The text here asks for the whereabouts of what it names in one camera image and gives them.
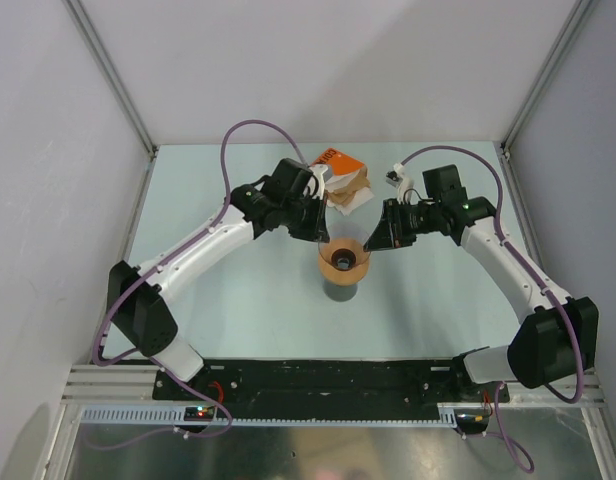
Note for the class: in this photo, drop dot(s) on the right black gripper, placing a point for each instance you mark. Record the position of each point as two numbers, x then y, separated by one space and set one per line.
389 233

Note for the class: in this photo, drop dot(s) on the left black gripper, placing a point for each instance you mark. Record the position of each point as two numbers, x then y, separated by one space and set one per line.
313 233

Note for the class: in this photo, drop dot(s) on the pink glass dripper cone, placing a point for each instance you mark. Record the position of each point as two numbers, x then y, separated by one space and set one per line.
345 250

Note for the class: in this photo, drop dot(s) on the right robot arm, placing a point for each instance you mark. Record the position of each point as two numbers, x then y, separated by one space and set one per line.
557 334

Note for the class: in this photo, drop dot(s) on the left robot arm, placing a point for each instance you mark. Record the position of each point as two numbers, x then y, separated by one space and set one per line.
293 197

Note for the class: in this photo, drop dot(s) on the glass carafe with coffee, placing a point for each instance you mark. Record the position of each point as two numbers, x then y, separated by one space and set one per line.
340 293

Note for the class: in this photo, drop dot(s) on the orange coffee filter package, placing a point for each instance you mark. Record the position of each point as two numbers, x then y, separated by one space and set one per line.
340 163

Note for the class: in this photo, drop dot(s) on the stack of paper filters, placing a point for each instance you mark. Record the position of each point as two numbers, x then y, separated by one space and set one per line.
349 192

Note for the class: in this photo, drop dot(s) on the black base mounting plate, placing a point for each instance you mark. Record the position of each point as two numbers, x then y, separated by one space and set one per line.
331 390

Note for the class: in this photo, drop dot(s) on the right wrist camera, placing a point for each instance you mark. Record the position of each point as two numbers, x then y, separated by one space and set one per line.
404 185

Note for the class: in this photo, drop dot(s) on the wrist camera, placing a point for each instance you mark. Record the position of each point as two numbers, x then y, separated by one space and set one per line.
404 185
321 173

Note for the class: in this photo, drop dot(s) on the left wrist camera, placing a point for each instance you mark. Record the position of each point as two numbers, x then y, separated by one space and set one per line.
321 173

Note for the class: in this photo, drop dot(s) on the aluminium extrusion rail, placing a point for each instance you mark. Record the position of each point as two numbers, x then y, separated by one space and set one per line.
114 384

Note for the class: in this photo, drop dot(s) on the right aluminium frame post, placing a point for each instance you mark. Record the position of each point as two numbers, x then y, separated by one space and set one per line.
563 43

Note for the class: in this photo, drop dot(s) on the aluminium frame post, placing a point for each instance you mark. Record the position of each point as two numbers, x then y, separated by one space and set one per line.
563 43
104 61

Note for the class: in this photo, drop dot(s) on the left aluminium frame post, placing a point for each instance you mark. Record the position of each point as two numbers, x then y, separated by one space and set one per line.
104 61

